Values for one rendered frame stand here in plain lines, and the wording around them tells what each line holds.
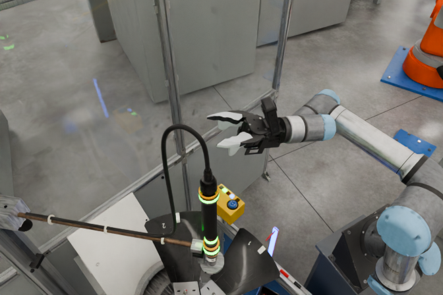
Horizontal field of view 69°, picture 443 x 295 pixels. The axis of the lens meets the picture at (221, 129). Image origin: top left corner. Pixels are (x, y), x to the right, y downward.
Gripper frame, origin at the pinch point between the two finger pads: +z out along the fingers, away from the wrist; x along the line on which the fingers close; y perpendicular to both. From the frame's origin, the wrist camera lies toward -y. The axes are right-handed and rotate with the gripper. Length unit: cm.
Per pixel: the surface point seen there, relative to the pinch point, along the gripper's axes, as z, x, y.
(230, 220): -28, 13, 77
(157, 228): 10.4, -0.3, 47.1
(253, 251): -25, -10, 59
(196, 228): -1.5, -4.1, 43.8
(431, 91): -337, 151, 123
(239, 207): -32, 16, 72
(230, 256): -16, -9, 61
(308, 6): -251, 318, 110
